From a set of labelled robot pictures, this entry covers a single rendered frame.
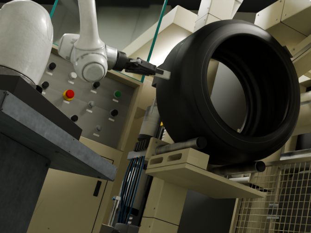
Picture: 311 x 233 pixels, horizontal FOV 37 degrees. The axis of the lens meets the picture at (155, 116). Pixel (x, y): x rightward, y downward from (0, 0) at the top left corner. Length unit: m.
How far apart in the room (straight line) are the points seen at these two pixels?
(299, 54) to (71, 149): 1.46
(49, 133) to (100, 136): 1.29
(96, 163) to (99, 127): 1.08
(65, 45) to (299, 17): 1.09
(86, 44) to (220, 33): 0.58
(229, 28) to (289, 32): 0.52
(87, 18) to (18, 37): 0.39
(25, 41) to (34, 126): 0.32
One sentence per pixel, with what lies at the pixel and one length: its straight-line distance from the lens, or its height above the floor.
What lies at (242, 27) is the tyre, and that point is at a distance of 1.93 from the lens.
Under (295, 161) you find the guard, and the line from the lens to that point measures 2.02.
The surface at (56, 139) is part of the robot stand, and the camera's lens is 1.00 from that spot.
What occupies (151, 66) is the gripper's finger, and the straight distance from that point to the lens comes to 1.76.
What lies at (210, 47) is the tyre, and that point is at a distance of 1.81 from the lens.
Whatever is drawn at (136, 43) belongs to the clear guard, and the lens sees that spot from 2.42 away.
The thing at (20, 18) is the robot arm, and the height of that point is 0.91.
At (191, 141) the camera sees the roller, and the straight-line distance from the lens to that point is 1.75.
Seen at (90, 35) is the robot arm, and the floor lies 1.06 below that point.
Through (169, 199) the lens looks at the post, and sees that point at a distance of 2.06.
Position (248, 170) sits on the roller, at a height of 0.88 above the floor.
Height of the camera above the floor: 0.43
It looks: 17 degrees up
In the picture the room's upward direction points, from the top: 16 degrees clockwise
